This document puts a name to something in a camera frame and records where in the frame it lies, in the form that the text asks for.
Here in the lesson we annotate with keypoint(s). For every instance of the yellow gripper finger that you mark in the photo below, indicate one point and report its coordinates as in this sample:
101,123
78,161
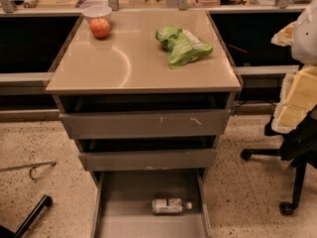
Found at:
298,96
284,37

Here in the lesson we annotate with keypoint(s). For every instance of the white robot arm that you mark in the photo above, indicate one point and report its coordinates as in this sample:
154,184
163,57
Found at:
304,46

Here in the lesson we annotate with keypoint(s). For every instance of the top grey drawer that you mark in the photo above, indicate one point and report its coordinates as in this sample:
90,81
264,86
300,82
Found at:
145,124

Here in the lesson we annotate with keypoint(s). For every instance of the grey drawer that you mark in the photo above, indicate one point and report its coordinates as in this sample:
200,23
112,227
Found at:
148,160
145,124
124,205

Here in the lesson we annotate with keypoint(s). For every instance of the middle grey drawer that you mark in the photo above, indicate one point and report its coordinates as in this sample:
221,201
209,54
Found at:
148,160

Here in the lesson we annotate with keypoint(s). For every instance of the grey drawer cabinet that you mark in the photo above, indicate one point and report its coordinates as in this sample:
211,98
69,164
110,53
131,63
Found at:
129,72

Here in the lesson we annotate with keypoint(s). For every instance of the bottom grey drawer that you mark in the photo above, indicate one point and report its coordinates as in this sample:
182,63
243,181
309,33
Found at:
124,205

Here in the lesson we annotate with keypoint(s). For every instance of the black office chair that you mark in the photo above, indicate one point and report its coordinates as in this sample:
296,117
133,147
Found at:
300,148

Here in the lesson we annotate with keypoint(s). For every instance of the green chip bag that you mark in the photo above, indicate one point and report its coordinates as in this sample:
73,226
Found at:
182,46

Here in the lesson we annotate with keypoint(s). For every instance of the red apple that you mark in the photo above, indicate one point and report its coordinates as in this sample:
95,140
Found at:
100,28

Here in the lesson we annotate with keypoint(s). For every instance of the white bowl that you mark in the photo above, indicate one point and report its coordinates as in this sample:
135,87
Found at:
94,12

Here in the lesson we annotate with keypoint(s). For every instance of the black chair leg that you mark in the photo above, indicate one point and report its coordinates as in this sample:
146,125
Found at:
46,201

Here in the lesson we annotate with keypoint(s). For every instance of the metal hooked rod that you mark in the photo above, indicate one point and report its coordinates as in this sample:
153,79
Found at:
30,167

